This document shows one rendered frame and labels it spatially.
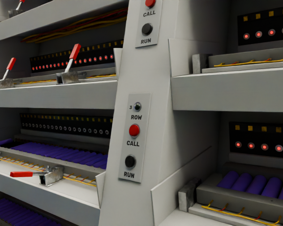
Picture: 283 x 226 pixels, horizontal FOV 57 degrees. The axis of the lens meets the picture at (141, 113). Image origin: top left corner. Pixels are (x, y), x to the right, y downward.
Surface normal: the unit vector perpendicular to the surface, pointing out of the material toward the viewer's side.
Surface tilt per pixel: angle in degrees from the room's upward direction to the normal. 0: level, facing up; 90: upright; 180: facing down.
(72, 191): 21
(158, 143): 90
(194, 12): 90
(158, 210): 90
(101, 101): 111
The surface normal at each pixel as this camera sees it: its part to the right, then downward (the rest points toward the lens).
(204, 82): -0.60, 0.18
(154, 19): -0.59, -0.18
